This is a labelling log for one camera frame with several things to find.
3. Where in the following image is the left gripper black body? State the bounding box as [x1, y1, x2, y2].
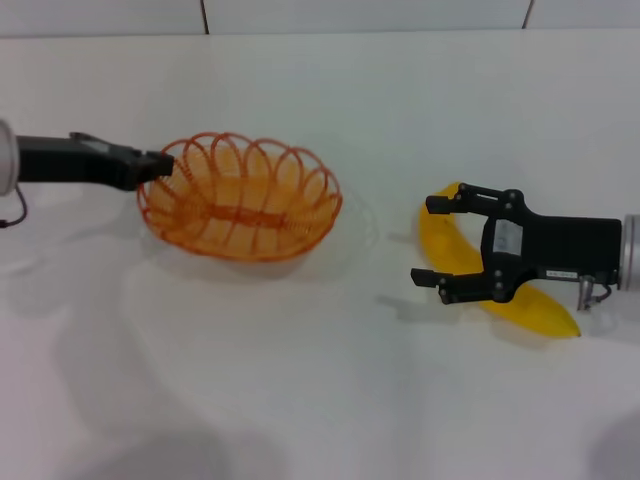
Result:
[16, 131, 147, 192]

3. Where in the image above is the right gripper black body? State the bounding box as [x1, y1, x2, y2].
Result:
[479, 198, 625, 290]

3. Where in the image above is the yellow banana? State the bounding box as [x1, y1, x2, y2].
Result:
[417, 180, 583, 340]

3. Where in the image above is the orange wire basket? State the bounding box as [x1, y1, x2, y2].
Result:
[135, 131, 345, 262]

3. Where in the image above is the right wrist cable with connector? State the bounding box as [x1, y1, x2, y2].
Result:
[577, 273, 619, 313]

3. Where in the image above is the left wrist dark cable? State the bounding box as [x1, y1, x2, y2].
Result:
[0, 183, 29, 229]

